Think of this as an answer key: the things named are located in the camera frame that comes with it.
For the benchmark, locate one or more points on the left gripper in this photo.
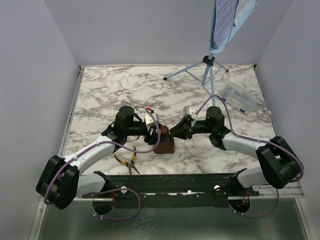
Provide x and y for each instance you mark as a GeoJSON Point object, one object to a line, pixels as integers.
{"type": "Point", "coordinates": [152, 139]}

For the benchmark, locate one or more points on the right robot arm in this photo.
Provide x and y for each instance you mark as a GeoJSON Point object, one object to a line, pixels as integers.
{"type": "Point", "coordinates": [277, 164]}

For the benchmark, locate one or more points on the sheet music page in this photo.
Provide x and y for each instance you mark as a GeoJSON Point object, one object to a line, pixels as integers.
{"type": "Point", "coordinates": [243, 6]}
{"type": "Point", "coordinates": [224, 16]}

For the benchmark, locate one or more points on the yellow handled needle-nose pliers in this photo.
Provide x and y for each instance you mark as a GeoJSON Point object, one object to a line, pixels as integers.
{"type": "Point", "coordinates": [129, 164]}

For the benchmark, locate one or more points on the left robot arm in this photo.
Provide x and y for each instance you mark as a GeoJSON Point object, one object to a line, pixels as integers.
{"type": "Point", "coordinates": [62, 179]}

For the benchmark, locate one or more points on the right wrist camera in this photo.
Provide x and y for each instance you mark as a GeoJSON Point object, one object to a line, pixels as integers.
{"type": "Point", "coordinates": [189, 111]}

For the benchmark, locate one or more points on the clear plastic compartment box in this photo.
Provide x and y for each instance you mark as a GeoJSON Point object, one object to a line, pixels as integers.
{"type": "Point", "coordinates": [239, 98]}

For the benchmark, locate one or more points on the brown wooden metronome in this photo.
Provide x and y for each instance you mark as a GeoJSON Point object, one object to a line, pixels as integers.
{"type": "Point", "coordinates": [166, 144]}

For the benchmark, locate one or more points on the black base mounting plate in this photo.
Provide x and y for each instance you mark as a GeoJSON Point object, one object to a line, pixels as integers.
{"type": "Point", "coordinates": [170, 191]}

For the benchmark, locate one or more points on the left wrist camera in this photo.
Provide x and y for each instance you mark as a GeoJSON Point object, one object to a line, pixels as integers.
{"type": "Point", "coordinates": [150, 118]}

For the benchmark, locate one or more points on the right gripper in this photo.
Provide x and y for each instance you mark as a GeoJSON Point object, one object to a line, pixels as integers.
{"type": "Point", "coordinates": [188, 128]}

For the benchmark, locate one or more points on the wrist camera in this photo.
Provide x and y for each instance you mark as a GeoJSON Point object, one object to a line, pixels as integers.
{"type": "Point", "coordinates": [189, 111]}
{"type": "Point", "coordinates": [150, 118]}

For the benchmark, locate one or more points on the light blue music stand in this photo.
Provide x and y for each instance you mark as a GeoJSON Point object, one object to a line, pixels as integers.
{"type": "Point", "coordinates": [207, 81]}

